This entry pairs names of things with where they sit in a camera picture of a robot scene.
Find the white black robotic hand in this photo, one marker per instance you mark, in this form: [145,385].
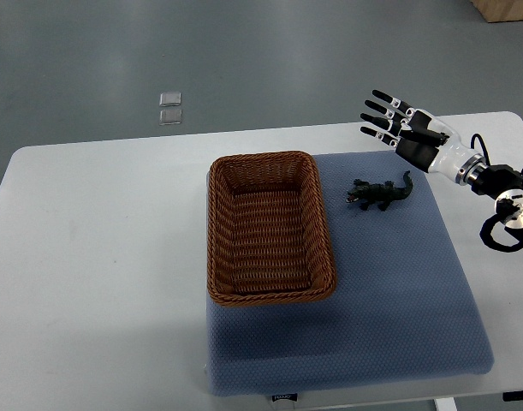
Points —
[420,138]

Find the dark toy crocodile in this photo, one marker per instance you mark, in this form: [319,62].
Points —
[380,194]

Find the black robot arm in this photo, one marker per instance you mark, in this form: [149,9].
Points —
[504,185]

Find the brown wicker basket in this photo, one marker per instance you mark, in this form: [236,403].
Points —
[268,240]

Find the wooden box corner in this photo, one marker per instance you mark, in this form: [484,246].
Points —
[494,11]

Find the blue foam cushion mat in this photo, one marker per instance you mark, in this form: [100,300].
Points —
[402,308]

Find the black table control panel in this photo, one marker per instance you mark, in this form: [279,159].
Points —
[513,396]

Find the upper metal floor plate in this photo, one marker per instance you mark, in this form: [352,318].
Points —
[169,99]

